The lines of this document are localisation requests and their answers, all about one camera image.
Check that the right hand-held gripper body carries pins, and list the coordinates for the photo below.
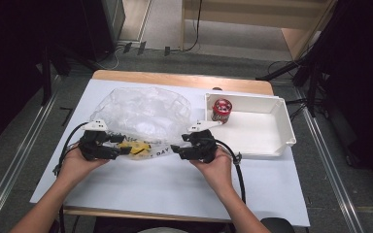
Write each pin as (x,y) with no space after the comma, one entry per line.
(204,149)

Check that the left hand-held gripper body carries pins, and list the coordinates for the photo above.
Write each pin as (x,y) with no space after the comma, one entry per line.
(92,145)

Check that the clear smiley plastic bag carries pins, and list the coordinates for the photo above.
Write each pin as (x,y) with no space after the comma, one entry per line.
(142,110)

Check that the red can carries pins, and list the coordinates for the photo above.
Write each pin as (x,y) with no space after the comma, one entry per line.
(220,110)

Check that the white plastic box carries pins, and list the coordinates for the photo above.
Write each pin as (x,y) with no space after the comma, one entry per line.
(255,132)

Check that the person's right hand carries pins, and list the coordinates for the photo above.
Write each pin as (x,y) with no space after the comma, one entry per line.
(220,171)

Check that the person's left hand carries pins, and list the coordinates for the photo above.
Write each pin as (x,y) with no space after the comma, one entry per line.
(73,170)

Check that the white table sheet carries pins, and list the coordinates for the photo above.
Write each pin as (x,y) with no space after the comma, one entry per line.
(162,187)

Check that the small dark round knob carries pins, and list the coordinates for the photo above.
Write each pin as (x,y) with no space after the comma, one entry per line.
(217,88)

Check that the black metal stand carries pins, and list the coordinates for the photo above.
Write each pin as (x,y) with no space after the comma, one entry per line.
(46,77)

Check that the black floor plug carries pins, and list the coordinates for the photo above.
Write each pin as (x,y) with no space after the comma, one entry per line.
(167,50)
(127,47)
(142,48)

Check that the black chair seat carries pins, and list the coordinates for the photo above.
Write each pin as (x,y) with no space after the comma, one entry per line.
(280,225)

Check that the dark cabinet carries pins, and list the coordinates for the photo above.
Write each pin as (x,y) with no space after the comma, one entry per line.
(100,29)

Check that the black tripod stand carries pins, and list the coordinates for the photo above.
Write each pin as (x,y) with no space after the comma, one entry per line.
(312,64)

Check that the metal floor rail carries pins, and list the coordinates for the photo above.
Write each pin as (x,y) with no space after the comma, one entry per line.
(13,168)
(330,168)

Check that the light wooden frame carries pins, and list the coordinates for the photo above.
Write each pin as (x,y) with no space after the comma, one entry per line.
(239,11)

